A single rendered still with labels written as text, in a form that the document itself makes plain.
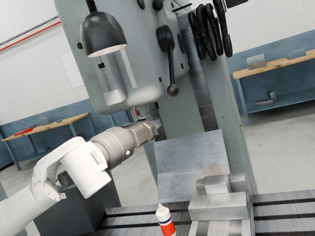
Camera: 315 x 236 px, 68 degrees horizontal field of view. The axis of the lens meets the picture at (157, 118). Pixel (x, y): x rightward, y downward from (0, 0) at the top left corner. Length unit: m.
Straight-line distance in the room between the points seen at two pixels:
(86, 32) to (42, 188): 0.31
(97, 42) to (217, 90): 0.68
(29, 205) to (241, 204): 0.47
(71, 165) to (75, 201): 0.41
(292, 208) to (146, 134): 0.46
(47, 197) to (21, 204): 0.05
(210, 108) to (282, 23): 3.99
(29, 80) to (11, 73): 0.57
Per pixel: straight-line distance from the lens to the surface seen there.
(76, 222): 0.96
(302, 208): 0.80
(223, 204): 0.65
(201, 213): 0.66
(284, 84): 4.94
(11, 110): 7.63
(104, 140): 0.53
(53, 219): 0.99
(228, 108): 1.00
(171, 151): 1.07
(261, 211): 0.79
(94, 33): 0.39
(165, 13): 0.74
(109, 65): 0.54
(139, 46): 0.55
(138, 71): 0.55
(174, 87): 0.54
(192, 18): 0.82
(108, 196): 2.66
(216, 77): 0.98
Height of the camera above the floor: 1.39
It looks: 12 degrees down
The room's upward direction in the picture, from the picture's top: 18 degrees counter-clockwise
